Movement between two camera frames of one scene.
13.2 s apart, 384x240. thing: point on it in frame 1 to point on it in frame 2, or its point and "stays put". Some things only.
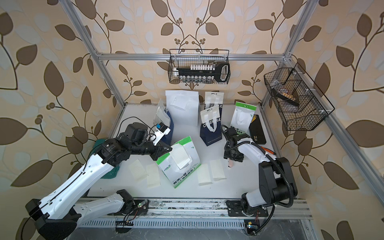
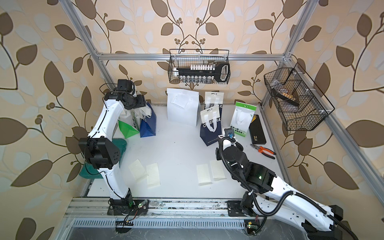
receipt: x=217 y=170 stays put
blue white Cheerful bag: x=169 y=137 to x=148 y=128
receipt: x=153 y=176 stays put
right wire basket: x=301 y=104 stays put
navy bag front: x=211 y=125 stays put
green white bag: x=181 y=163 to x=129 y=122
